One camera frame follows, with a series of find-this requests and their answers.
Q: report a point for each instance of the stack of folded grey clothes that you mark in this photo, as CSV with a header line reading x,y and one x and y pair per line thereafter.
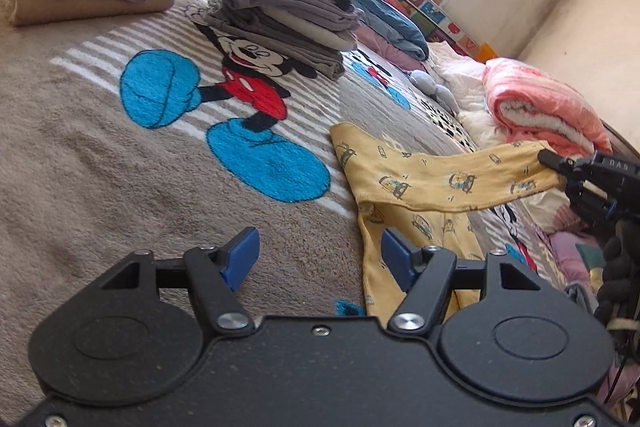
x,y
290,7

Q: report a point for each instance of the purple pillow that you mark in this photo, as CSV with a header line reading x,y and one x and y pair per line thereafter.
x,y
567,252

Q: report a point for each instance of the dark wooden headboard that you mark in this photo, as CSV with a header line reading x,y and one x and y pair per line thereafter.
x,y
625,142

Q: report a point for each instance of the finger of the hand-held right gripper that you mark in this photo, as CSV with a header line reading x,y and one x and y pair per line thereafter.
x,y
552,158

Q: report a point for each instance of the white quilt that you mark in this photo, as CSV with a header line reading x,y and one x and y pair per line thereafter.
x,y
465,77

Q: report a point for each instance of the pink folded quilt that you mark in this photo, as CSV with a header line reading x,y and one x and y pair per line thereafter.
x,y
540,92

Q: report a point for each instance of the grey plush toy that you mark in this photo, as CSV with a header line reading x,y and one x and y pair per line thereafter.
x,y
440,94

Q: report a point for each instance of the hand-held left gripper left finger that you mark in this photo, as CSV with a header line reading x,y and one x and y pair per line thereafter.
x,y
242,257

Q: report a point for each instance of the pink purple quilt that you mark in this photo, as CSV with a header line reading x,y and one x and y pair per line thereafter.
x,y
385,54

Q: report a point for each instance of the person's right hand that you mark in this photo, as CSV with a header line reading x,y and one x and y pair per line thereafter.
x,y
620,267

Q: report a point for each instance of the blue folded blanket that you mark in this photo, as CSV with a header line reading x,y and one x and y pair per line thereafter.
x,y
395,27

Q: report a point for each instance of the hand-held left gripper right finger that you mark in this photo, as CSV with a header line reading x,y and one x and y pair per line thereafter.
x,y
397,257

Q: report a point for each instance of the yellow printed pants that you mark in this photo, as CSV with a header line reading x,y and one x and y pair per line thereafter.
x,y
425,177

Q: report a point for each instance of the cartoon mouse printed blanket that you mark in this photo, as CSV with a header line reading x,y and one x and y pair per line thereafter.
x,y
100,132

